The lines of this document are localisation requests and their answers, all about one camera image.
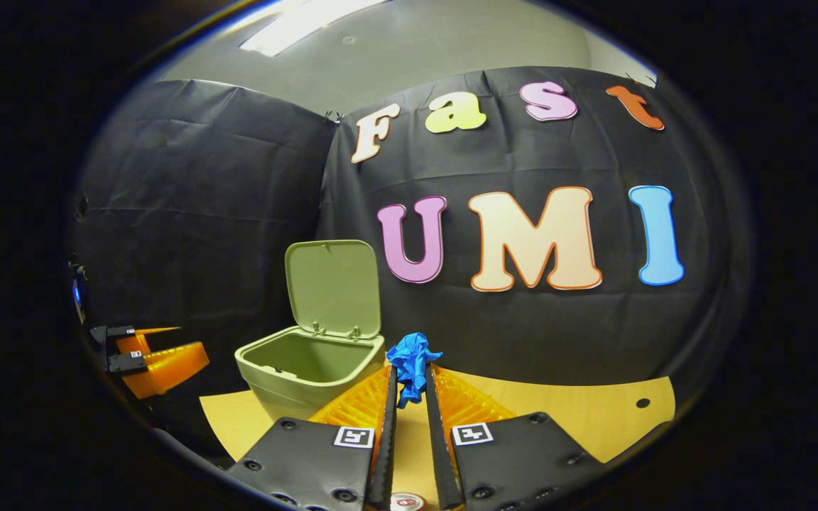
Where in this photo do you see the green desktop garbage bin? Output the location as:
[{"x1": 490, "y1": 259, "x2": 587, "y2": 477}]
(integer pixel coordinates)
[{"x1": 235, "y1": 240, "x2": 386, "y2": 421}]

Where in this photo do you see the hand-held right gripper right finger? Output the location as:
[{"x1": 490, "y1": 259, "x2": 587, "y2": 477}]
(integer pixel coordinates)
[{"x1": 425, "y1": 363, "x2": 605, "y2": 511}]

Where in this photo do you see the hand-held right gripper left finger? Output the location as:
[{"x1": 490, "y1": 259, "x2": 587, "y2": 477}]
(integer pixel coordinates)
[{"x1": 228, "y1": 363, "x2": 399, "y2": 511}]

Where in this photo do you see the wooden desktop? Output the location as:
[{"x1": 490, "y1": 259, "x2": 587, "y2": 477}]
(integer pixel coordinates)
[{"x1": 200, "y1": 366, "x2": 676, "y2": 511}]

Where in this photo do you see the black backdrop cloth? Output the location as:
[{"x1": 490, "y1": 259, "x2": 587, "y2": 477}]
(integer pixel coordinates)
[{"x1": 72, "y1": 65, "x2": 736, "y2": 455}]

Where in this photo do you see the ceiling light panel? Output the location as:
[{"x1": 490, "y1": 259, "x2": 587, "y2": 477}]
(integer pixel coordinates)
[{"x1": 239, "y1": 0, "x2": 388, "y2": 57}]

